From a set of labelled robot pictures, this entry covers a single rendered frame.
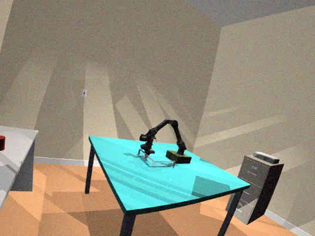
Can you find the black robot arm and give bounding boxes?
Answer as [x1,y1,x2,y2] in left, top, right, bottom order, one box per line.
[139,119,186,156]

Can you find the clear l-shaped low wall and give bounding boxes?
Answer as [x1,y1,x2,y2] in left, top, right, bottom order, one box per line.
[138,150,175,168]

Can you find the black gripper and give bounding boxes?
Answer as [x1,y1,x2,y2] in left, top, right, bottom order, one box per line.
[144,142,155,156]

